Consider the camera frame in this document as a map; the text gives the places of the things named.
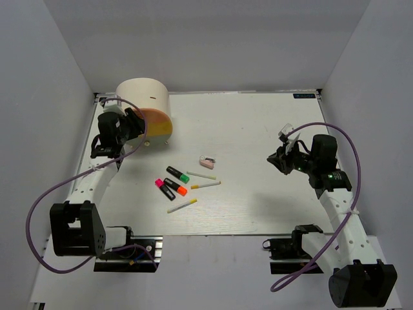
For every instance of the blue logo sticker right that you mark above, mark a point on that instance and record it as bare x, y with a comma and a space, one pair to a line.
304, 96

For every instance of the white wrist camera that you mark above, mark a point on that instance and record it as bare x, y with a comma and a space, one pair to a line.
112, 106
288, 137

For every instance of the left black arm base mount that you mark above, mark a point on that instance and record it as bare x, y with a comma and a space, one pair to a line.
142, 255

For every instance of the white pen orange-yellow cap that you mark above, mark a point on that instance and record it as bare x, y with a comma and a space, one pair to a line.
211, 184

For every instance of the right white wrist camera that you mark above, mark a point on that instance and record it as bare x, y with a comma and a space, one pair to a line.
288, 137

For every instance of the pink white mini stapler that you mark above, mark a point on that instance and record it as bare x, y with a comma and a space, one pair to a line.
207, 162

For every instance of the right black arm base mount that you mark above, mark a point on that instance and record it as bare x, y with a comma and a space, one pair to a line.
284, 259

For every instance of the green cap black highlighter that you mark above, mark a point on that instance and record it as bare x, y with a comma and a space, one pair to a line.
178, 174

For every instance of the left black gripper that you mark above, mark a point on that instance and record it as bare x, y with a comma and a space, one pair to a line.
138, 126

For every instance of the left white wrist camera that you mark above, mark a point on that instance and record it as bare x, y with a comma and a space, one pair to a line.
112, 106

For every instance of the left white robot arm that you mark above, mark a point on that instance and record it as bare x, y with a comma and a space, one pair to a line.
77, 229

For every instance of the pink cap black highlighter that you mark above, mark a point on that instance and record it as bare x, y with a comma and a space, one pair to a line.
165, 190

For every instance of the grey-green organizer bottom drawer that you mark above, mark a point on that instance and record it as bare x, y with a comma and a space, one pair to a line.
148, 141

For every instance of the orange cap black highlighter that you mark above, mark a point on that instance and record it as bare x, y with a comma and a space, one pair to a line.
175, 186

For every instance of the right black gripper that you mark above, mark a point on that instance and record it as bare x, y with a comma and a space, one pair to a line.
281, 161

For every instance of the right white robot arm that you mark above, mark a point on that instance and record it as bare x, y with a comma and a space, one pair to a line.
358, 276

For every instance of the white pen pale yellow cap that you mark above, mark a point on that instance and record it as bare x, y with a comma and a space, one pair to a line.
201, 175

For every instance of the yellow organizer drawer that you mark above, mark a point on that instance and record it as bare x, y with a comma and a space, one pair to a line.
159, 126

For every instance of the cream round drawer organizer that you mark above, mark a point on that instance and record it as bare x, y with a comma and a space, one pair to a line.
145, 93

